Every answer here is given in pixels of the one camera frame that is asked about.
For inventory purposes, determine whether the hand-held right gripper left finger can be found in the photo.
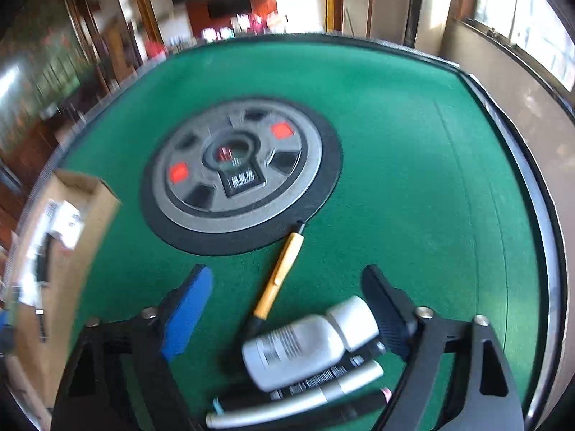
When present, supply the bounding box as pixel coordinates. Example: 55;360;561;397
51;265;214;431

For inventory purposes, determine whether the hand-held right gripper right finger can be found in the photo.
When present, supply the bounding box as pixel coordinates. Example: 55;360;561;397
362;265;525;431

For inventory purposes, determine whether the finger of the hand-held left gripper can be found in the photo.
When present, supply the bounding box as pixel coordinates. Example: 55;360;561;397
0;311;13;353

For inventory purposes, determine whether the long black marker grey cap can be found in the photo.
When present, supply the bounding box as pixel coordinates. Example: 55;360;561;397
33;236;52;346

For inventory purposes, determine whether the black marker teal cap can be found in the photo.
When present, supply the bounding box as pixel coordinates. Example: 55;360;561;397
212;345;388;414

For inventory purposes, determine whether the large white bottle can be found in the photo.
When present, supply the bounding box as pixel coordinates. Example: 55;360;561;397
241;295;382;392

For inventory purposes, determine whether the yellow pen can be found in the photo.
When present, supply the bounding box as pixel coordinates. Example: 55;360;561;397
245;220;308;337

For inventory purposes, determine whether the white marker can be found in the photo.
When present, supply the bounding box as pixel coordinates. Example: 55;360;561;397
206;359;386;429

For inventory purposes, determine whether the black marker pink cap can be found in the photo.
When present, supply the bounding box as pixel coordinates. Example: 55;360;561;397
270;388;392;431

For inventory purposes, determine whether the long cardboard box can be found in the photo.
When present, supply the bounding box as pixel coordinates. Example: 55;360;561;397
9;170;123;396

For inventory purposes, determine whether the white power adapter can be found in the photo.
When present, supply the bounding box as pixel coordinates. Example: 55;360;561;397
45;200;85;250

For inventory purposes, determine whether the round table control panel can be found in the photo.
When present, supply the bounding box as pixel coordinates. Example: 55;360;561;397
140;96;344;256

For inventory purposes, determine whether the large window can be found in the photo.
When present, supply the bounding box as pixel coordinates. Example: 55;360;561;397
454;0;575;97

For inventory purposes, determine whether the floral wall painting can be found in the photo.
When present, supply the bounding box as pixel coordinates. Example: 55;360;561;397
0;0;91;144

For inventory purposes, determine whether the small black wall panel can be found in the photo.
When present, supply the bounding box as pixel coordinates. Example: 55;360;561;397
207;0;250;19

